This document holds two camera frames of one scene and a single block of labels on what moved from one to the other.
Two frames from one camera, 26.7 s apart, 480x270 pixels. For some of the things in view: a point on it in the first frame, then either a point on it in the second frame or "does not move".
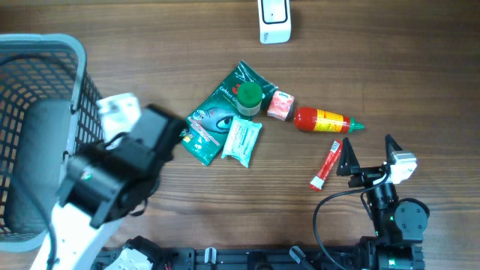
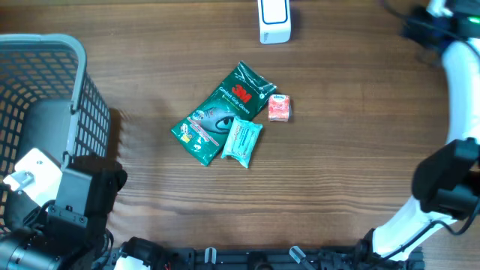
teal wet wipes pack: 241,140 does not move
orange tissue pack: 280,105 does not move
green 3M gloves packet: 243,94 does not move
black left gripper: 115,143 -> 122,180
